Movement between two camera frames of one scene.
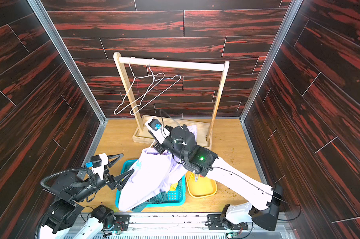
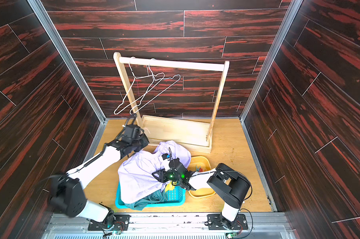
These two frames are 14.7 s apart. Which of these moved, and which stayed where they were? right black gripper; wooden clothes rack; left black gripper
Moved: left black gripper; right black gripper
Stayed: wooden clothes rack
